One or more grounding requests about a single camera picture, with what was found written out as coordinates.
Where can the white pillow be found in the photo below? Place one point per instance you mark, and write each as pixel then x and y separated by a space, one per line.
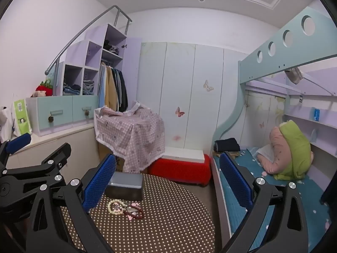
pixel 264 151

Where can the pink butterfly sticker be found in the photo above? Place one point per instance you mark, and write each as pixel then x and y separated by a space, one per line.
pixel 179 112

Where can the dark clothes pile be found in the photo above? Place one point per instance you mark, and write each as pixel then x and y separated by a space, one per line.
pixel 110 47

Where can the white bag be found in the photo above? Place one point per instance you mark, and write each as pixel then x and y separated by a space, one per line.
pixel 5 123

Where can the teal bunk bed frame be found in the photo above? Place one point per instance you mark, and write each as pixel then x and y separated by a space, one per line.
pixel 279 55

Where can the blue patterned bed sheet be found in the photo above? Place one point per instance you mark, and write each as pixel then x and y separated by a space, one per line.
pixel 284 197

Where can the pale green wardrobe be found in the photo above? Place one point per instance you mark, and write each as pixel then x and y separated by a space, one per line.
pixel 189 71

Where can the pink flower sticker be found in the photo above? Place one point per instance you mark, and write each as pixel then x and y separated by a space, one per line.
pixel 177 137

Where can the folded jeans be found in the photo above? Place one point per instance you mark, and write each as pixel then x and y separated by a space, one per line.
pixel 89 87
pixel 71 89

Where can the brown polka dot tablecloth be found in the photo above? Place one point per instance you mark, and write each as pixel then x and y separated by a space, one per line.
pixel 171 216

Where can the small blue box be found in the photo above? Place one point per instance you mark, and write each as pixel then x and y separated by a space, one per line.
pixel 316 114

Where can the red stool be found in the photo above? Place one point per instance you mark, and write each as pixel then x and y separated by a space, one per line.
pixel 181 171

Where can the brown scarf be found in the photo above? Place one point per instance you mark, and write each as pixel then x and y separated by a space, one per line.
pixel 218 152

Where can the beige low cabinet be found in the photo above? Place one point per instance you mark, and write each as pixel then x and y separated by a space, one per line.
pixel 79 142

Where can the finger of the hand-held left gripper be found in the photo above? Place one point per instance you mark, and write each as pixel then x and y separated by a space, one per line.
pixel 62 151
pixel 18 140

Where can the cardboard box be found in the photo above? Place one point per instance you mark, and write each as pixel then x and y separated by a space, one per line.
pixel 119 163

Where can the pine cone ornament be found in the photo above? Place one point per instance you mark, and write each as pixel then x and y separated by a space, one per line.
pixel 51 118
pixel 86 112

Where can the red strawberry plush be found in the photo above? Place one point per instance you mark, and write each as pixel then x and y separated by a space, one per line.
pixel 44 88

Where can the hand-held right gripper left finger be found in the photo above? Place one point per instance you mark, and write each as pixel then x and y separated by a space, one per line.
pixel 101 181

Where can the dark folded clothes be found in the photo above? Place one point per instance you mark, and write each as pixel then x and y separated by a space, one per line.
pixel 227 145

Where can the green paper bag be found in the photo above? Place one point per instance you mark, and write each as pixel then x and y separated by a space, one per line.
pixel 22 116

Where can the grey metal handrail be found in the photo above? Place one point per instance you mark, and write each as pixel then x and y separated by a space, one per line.
pixel 84 29

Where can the hanging clothes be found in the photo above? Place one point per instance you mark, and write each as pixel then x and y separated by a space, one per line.
pixel 113 89

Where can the pink checked cloth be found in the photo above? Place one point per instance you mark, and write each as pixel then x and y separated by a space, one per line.
pixel 131 131

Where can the teal drawer unit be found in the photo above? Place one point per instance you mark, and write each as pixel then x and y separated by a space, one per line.
pixel 63 108

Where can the purple stair shelf cabinet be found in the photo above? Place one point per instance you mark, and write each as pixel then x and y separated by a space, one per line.
pixel 92 35

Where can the beige butterfly sticker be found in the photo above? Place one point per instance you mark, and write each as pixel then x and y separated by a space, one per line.
pixel 208 85

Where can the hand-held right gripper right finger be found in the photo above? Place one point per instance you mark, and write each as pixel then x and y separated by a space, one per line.
pixel 235 181

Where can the green quilt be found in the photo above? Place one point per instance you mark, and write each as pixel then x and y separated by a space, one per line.
pixel 296 150

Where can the white flat box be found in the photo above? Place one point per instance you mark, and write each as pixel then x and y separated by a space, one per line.
pixel 184 154

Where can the black metal box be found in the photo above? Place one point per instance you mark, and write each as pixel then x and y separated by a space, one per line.
pixel 126 185

